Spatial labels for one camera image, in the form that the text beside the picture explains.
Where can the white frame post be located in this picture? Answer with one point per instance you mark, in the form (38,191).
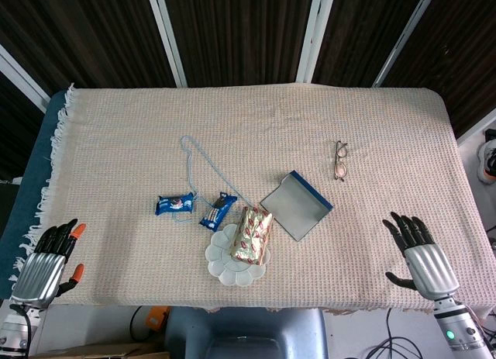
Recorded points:
(166,37)
(403,37)
(312,37)
(19,74)

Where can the blue-grey robot torso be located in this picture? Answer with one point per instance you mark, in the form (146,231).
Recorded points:
(244,332)

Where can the beige waffle-weave fringed blanket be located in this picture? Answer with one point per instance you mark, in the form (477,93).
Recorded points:
(348,111)

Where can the teal padded table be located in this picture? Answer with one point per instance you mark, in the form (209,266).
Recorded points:
(31,161)

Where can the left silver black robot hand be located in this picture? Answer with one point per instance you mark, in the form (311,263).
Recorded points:
(40,271)

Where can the thin-framed eyeglasses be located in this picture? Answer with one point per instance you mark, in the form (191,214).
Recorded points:
(340,171)

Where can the blue glasses case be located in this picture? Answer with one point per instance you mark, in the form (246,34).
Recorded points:
(294,208)

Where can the white flower-shaped palette tray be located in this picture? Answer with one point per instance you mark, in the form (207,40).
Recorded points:
(232,274)

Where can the blue Oreo cookie packet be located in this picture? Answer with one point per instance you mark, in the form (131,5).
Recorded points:
(174,204)

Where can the blue cookie packet with biscuit row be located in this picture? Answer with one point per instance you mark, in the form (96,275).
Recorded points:
(217,212)

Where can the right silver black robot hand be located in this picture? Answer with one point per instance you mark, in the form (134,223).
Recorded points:
(430,268)

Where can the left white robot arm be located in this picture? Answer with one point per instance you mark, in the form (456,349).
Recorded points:
(13,330)

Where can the orange device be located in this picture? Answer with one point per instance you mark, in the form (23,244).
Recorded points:
(158,319)

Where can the white black orange sneaker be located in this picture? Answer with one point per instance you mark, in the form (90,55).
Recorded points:
(489,161)

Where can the gold foil snack package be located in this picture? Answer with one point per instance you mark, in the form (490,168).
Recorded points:
(252,235)

